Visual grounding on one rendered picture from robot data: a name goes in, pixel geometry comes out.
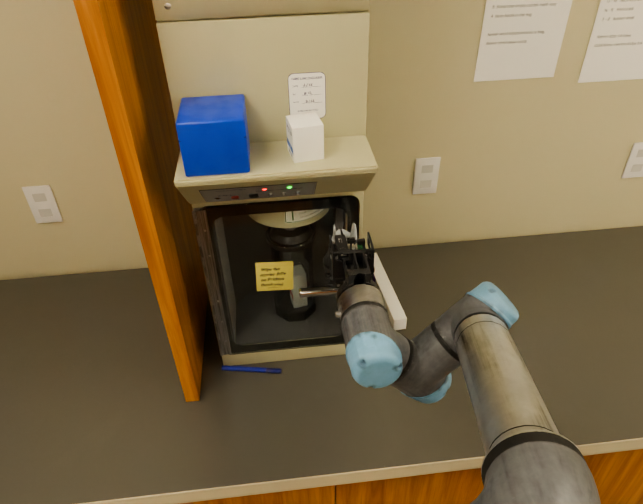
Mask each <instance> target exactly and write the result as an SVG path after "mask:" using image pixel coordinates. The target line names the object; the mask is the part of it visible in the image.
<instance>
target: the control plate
mask: <svg viewBox="0 0 643 504"><path fill-rule="evenodd" d="M316 185H317V182H306V183H292V184H279V185H265V186H252V187H238V188H225V189H211V190H199V192H200V193H201V195H202V196H203V198H204V199H205V201H206V202H217V201H230V200H243V199H257V198H270V197H269V195H268V194H269V193H272V195H271V197H283V194H281V193H283V192H286V194H285V196H296V195H297V194H296V193H295V192H297V191H300V193H299V195H309V194H314V193H315V189H316ZM289 186H292V187H293V188H290V189H289V188H287V187H289ZM263 188H267V190H261V189H263ZM249 194H258V196H259V197H257V198H250V197H249ZM232 196H239V199H231V197H232ZM215 198H221V199H215Z"/></svg>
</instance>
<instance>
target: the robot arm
mask: <svg viewBox="0 0 643 504"><path fill-rule="evenodd" d="M367 244H368V248H369V249H366V247H365V238H362V239H357V228H356V224H355V223H353V224H352V228H351V233H349V232H348V231H346V230H344V229H338V230H337V231H336V229H335V224H334V225H333V236H332V238H331V235H329V245H328V252H327V253H326V255H325V256H324V257H323V268H324V271H325V276H326V277H330V284H332V285H335V286H336V288H339V289H338V291H337V299H336V307H337V311H336V312H335V316H336V317H340V322H341V328H342V333H343V338H344V343H345V348H346V360H347V363H348V365H349V367H350V370H351V374H352V377H353V378H354V380H355V381H356V382H357V383H358V384H360V385H361V386H363V387H373V388H382V387H386V386H388V385H391V386H393V387H394V388H396V389H398V390H399V391H400V392H401V393H402V394H404V395H405V396H407V397H409V398H412V399H414V400H416V401H419V402H422V403H426V404H430V403H435V402H437V401H439V400H441V399H442V398H443V397H444V396H445V395H446V392H447V390H448V389H449V388H450V386H451V381H452V376H451V372H452V371H454V370H455V369H456V368H458V367H459V366H460V365H461V367H462V371H463V374H464V378H465V381H466V385H467V389H468V392H469V396H470V399H471V403H472V406H473V410H474V414H475V417H476V421H477V424H478V428H479V431H480V435H481V439H482V442H483V446H484V449H485V453H486V455H485V457H484V459H483V462H482V466H481V478H482V482H483V486H484V488H483V490H482V492H481V493H480V494H479V496H478V497H477V498H476V499H475V500H474V501H472V502H471V503H470V504H601V502H600V497H599V493H598V489H597V486H596V483H595V480H594V477H593V475H592V473H591V471H590V469H589V467H588V465H587V463H586V461H585V459H584V457H583V455H582V453H581V452H580V450H579V449H578V447H577V446H576V445H575V444H574V443H573V442H572V441H570V440H569V439H568V438H566V437H564V436H562V435H560V434H559V432H558V430H557V428H556V426H555V424H554V422H553V420H552V418H551V416H550V414H549V412H548V410H547V408H546V406H545V404H544V401H543V399H542V397H541V395H540V393H539V391H538V389H537V387H536V385H535V383H534V381H533V379H532V377H531V375H530V373H529V371H528V369H527V367H526V365H525V363H524V361H523V359H522V357H521V355H520V353H519V351H518V349H517V347H516V345H515V343H514V341H513V339H512V337H511V335H510V333H509V331H508V329H510V328H511V326H512V325H513V324H514V323H515V322H516V321H517V320H518V318H519V313H518V311H517V309H516V308H515V306H514V305H513V304H512V302H511V301H510V300H509V299H508V298H507V297H506V295H505V294H504V293H503V292H502V291H501V290H500V289H499V288H498V287H497V286H495V285H494V284H493V283H491V282H487V281H486V282H482V283H481V284H479V285H478V286H477V287H475V288H474V289H473V290H471V291H470V292H467V293H466V294H465V296H464V297H463V298H462V299H460V300H459V301H458V302H457V303H456V304H454V305H453V306H452V307H451V308H449V309H448V310H447V311H446V312H445V313H443V314H442V315H441V316H440V317H439V318H437V319H436V320H435V321H434V322H432V323H431V324H430V325H429V326H428V327H426V328H425V329H424V330H423V331H422V332H420V333H419V334H418V335H417V336H416V337H414V338H413V339H412V340H410V339H408V338H407V337H405V336H404V335H401V334H400V333H398V332H397V331H395V330H394V329H393V327H392V326H391V322H390V319H389V316H388V312H387V308H386V305H385V301H384V298H383V295H382V293H381V291H380V290H379V287H378V285H377V284H376V283H375V282H374V281H373V273H374V272H375V267H374V253H375V249H374V246H373V243H372V240H371V236H370V233H369V232H367ZM370 244H371V247H370ZM369 252H370V253H369Z"/></svg>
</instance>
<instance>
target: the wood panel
mask: <svg viewBox="0 0 643 504"><path fill-rule="evenodd" d="M73 2H74V6H75V9H76V13H77V16H78V20H79V23H80V27H81V30H82V34H83V37H84V41H85V45H86V48H87V52H88V55H89V59H90V62H91V66H92V69H93V73H94V77H95V80H96V84H97V87H98V91H99V94H100V98H101V101H102V105H103V108H104V112H105V116H106V119H107V123H108V126H109V130H110V133H111V137H112V140H113V144H114V148H115V151H116V155H117V158H118V162H119V165H120V169H121V172H122V176H123V179H124V183H125V187H126V190H127V194H128V197H129V201H130V204H131V208H132V211H133V215H134V219H135V222H136V226H137V229H138V233H139V236H140V240H141V243H142V247H143V250H144V254H145V258H146V261H147V265H148V268H149V272H150V275H151V279H152V282H153V286H154V289H155V293H156V297H157V300H158V304H159V307H160V311H161V314H162V318H163V321H164V325H165V329H166V332H167V336H168V339H169V343H170V346H171V350H172V353H173V357H174V360H175V364H176V368H177V371H178V375H179V378H180V382H181V385H182V389H183V392H184V396H185V400H186V402H191V401H200V389H201V376H202V363H203V350H204V337H205V324H206V311H207V299H208V291H207V286H206V281H205V276H204V271H203V266H202V261H201V256H200V251H199V246H198V241H197V236H196V231H195V226H194V221H193V216H192V211H193V209H192V204H190V203H188V201H187V200H186V199H185V198H184V197H183V195H182V194H181V193H180V192H179V190H178V189H177V188H176V187H175V186H174V177H175V172H176V167H177V162H178V157H179V152H180V145H179V142H178V135H177V130H176V123H175V118H174V113H173V108H172V103H171V98H170V93H169V88H168V83H167V78H166V73H165V68H164V63H163V58H162V53H161V48H160V43H159V37H158V32H157V27H156V23H157V20H155V15H154V10H153V5H152V0H73Z"/></svg>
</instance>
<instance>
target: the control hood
mask: <svg viewBox="0 0 643 504"><path fill-rule="evenodd" d="M377 171H378V165H377V163H376V160H375V158H374V155H373V153H372V150H371V148H370V145H369V143H368V140H367V138H366V137H365V135H360V136H345V137H331V138H324V159H320V160H313V161H306V162H299V163H294V162H293V160H292V158H291V155H290V153H289V151H288V147H287V141H272V142H257V143H250V172H248V173H235V174H222V175H208V176H194V177H187V176H186V175H185V171H184V165H183V160H182V155H181V150H180V152H179V157H178V162H177V167H176V172H175V177H174V186H175V187H176V188H177V189H178V190H179V192H180V193H181V194H182V195H183V197H184V198H185V199H186V200H187V201H188V203H190V204H196V203H209V202H206V201H205V199H204V198H203V196H202V195H201V193H200V192H199V190H211V189H225V188H238V187H252V186H265V185H279V184H292V183H306V182H317V185H316V189H315V193H314V194H327V193H341V192H354V191H365V190H366V189H367V187H368V186H369V184H370V183H371V181H372V179H373V178H374V176H375V175H376V173H377ZM314 194H309V195H314Z"/></svg>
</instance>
